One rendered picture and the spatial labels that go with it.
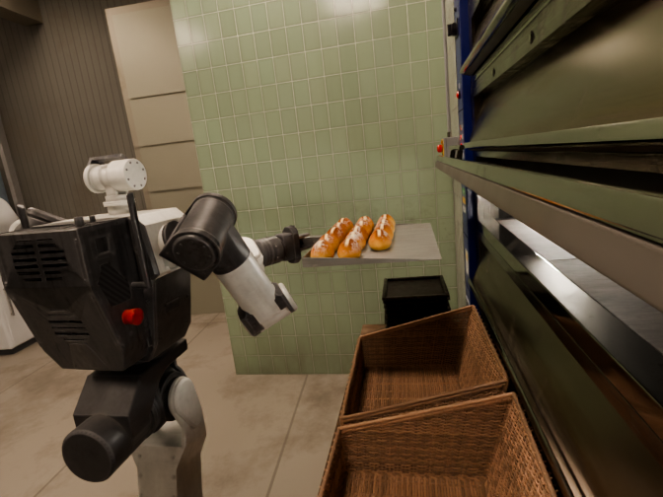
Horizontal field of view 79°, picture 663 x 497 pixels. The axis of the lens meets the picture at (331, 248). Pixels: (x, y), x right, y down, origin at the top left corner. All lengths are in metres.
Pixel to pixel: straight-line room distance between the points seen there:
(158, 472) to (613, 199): 1.07
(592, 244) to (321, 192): 2.37
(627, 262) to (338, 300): 2.54
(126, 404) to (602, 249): 0.85
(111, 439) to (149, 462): 0.25
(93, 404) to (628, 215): 0.93
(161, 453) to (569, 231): 1.01
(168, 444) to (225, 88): 2.15
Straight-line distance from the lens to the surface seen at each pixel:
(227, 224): 0.83
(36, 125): 5.29
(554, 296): 0.85
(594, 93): 0.64
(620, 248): 0.24
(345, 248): 1.07
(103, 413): 0.97
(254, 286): 0.88
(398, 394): 1.62
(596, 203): 0.27
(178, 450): 1.11
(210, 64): 2.84
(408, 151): 2.51
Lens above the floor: 1.47
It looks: 12 degrees down
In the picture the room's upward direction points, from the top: 7 degrees counter-clockwise
